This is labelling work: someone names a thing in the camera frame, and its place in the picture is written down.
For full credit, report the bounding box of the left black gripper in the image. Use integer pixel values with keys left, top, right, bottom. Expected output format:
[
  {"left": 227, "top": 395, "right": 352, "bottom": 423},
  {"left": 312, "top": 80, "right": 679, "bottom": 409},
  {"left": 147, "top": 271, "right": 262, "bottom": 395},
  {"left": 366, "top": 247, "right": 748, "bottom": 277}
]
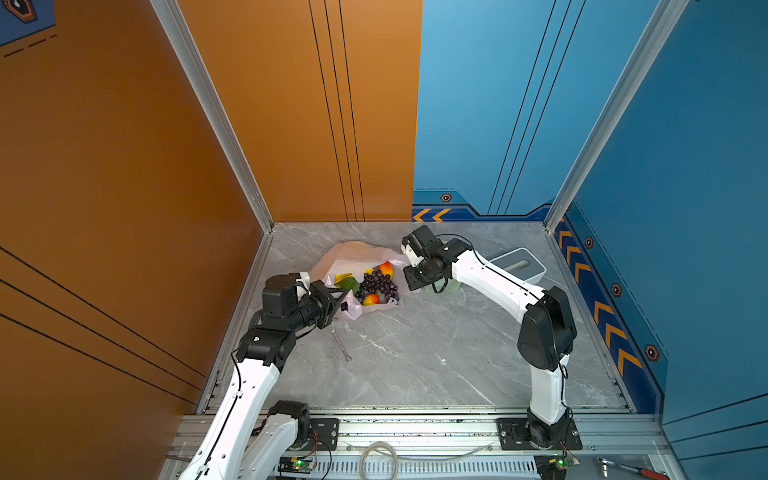
[{"left": 286, "top": 282, "right": 347, "bottom": 336}]

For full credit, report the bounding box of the red pear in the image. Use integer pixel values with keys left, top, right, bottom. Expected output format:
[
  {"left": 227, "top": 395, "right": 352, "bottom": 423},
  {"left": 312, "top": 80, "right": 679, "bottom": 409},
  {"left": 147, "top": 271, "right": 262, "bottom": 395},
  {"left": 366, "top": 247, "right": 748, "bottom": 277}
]
[{"left": 377, "top": 262, "right": 394, "bottom": 279}]

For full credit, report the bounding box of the pink plastic bag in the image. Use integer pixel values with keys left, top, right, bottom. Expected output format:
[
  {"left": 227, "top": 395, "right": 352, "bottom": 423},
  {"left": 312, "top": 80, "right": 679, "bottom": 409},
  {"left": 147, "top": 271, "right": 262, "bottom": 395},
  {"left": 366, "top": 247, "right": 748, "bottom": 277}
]
[{"left": 309, "top": 241, "right": 410, "bottom": 321}]

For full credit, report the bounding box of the red yellow mango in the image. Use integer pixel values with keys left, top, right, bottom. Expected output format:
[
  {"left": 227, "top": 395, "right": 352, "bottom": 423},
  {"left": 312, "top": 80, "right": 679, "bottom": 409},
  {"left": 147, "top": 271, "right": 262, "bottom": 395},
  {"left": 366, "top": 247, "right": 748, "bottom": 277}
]
[{"left": 362, "top": 293, "right": 382, "bottom": 306}]

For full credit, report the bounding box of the green leaf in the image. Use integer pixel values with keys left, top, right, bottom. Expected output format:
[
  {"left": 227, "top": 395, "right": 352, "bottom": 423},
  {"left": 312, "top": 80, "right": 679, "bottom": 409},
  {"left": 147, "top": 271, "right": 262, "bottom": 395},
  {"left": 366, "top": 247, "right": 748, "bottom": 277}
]
[{"left": 339, "top": 277, "right": 360, "bottom": 295}]

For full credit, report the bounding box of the yellow banana bunch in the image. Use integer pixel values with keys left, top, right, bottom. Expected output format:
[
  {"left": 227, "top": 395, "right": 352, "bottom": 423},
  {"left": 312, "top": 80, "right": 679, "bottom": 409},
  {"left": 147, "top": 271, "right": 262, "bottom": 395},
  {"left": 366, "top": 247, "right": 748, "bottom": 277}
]
[{"left": 334, "top": 273, "right": 354, "bottom": 285}]

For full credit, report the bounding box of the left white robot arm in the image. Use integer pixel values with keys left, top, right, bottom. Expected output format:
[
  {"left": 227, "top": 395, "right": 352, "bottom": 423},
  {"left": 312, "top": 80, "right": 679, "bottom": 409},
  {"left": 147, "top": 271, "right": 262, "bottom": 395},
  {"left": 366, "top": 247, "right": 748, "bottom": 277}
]
[{"left": 180, "top": 273, "right": 350, "bottom": 479}]

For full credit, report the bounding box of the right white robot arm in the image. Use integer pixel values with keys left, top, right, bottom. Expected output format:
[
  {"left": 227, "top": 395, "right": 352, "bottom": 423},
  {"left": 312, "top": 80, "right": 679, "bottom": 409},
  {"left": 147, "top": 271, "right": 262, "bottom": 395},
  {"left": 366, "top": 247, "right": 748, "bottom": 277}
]
[{"left": 401, "top": 227, "right": 577, "bottom": 449}]

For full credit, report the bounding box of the light green fruit plate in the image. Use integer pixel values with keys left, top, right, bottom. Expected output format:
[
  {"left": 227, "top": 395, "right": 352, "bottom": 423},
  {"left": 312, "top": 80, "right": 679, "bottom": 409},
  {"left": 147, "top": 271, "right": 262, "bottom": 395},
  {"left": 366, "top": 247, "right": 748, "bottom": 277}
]
[{"left": 426, "top": 278, "right": 461, "bottom": 294}]

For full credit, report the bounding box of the small metal wrench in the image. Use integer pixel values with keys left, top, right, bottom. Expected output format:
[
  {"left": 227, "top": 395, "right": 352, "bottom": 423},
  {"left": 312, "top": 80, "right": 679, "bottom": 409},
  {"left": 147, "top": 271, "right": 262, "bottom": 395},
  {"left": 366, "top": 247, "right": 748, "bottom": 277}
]
[{"left": 330, "top": 327, "right": 352, "bottom": 362}]

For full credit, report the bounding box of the white grey tissue box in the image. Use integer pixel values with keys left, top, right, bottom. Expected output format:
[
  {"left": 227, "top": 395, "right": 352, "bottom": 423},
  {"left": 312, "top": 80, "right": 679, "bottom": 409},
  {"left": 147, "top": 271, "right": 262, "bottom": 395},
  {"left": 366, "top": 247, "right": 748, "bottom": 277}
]
[{"left": 490, "top": 247, "right": 547, "bottom": 285}]

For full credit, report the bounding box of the left green circuit board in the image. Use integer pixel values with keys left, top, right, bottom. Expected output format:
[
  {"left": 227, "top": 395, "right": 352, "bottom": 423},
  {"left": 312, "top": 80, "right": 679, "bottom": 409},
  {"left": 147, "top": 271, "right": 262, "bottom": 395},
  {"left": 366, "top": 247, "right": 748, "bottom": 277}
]
[{"left": 275, "top": 456, "right": 317, "bottom": 479}]

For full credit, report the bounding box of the green circuit board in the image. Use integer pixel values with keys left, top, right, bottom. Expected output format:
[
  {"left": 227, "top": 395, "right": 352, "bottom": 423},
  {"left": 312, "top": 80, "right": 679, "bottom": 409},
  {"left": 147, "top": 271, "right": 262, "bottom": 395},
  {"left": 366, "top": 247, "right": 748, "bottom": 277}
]
[
  {"left": 275, "top": 456, "right": 317, "bottom": 479},
  {"left": 534, "top": 456, "right": 581, "bottom": 480}
]

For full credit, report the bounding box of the right green circuit board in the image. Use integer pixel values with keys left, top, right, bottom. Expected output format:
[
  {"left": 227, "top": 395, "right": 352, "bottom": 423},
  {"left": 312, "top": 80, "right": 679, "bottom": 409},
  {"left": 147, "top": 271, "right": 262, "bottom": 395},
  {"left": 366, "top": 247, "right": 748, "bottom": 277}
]
[{"left": 534, "top": 456, "right": 581, "bottom": 480}]

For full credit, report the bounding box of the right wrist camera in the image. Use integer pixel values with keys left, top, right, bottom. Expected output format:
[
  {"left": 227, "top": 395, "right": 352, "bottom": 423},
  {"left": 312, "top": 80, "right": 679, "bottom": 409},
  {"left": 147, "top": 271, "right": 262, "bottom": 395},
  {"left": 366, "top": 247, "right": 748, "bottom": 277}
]
[{"left": 401, "top": 224, "right": 443, "bottom": 267}]

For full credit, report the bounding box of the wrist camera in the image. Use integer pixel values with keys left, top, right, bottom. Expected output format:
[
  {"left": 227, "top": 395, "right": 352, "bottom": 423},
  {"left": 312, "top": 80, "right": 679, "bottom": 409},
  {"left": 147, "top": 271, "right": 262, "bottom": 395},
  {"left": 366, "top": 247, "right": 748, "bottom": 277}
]
[
  {"left": 262, "top": 272, "right": 310, "bottom": 318},
  {"left": 401, "top": 224, "right": 443, "bottom": 267}
]

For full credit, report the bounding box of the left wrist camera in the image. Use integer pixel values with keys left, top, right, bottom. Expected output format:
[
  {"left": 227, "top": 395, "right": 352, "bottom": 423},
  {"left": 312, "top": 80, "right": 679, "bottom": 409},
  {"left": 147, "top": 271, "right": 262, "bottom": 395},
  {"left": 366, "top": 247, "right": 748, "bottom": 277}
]
[{"left": 262, "top": 272, "right": 310, "bottom": 318}]

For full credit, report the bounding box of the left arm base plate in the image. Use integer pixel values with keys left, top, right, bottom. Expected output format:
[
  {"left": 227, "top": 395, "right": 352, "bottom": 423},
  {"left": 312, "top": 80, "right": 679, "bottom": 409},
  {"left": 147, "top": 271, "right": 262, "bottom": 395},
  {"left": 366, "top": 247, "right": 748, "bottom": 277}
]
[{"left": 289, "top": 417, "right": 340, "bottom": 452}]

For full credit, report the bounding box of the aluminium front rail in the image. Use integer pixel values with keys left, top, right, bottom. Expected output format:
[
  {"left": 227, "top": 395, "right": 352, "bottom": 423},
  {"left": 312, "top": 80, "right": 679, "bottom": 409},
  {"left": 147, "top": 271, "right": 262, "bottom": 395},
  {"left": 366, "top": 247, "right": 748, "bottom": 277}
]
[{"left": 157, "top": 409, "right": 688, "bottom": 480}]

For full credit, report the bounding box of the coiled white cable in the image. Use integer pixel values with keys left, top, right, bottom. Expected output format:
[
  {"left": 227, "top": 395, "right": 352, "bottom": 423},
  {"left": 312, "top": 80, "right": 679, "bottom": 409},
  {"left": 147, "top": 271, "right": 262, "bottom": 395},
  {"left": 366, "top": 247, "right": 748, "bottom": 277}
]
[{"left": 346, "top": 440, "right": 496, "bottom": 480}]

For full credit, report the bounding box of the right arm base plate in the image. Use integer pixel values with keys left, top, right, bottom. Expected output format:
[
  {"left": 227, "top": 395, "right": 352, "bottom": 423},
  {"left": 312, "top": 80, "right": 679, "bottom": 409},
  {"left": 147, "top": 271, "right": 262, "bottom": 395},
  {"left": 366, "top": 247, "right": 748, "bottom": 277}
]
[{"left": 496, "top": 414, "right": 583, "bottom": 451}]

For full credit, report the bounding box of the red handled tool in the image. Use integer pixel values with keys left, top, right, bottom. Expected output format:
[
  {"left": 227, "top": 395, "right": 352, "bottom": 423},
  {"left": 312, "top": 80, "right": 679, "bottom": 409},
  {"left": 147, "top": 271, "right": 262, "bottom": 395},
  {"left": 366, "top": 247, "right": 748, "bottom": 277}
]
[{"left": 596, "top": 457, "right": 670, "bottom": 480}]

